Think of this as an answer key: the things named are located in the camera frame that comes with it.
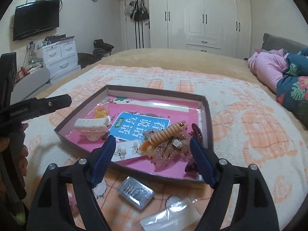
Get white small packet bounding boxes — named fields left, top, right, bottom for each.
left=140, top=198, right=201, bottom=231

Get dark brown bag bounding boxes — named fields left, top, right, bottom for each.
left=77, top=53, right=101, bottom=69

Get orange spiral hair clip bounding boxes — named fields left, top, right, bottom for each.
left=139, top=121, right=187, bottom=155

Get pink padded garment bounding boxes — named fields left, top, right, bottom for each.
left=247, top=49, right=287, bottom=93

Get grey headboard cushion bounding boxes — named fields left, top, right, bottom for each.
left=262, top=33, right=307, bottom=54

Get grey chair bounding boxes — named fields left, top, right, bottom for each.
left=10, top=67, right=52, bottom=104

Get white door with bags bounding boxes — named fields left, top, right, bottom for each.
left=120, top=0, right=151, bottom=51

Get person's left hand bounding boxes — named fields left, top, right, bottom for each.
left=0, top=122, right=29, bottom=174

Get blue floral quilt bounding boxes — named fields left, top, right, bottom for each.
left=276, top=49, right=308, bottom=126

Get yellow bracelets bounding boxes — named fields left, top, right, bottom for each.
left=93, top=106, right=110, bottom=120

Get earrings on white card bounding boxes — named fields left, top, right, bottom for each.
left=111, top=140, right=143, bottom=162

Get white claw hair clip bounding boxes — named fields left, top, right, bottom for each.
left=73, top=116, right=110, bottom=142

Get clear box of pins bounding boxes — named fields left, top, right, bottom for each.
left=116, top=176, right=155, bottom=211

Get brown shallow cardboard tray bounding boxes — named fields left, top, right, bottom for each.
left=55, top=85, right=213, bottom=182

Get tan bed cover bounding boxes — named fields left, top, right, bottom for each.
left=35, top=47, right=308, bottom=131

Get orange white plush blanket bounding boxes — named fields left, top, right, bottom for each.
left=24, top=64, right=307, bottom=228

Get white wardrobe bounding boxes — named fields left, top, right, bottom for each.
left=109, top=0, right=252, bottom=59

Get black wall television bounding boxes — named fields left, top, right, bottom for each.
left=13, top=0, right=60, bottom=41

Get white drawer chest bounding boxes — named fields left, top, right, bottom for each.
left=38, top=37, right=81, bottom=84

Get dotted mesh hair bow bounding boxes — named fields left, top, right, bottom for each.
left=143, top=129, right=192, bottom=171

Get stool with dark clothes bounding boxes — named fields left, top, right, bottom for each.
left=93, top=39, right=114, bottom=58

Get dark red hair clip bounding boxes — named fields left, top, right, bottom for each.
left=185, top=123, right=203, bottom=173

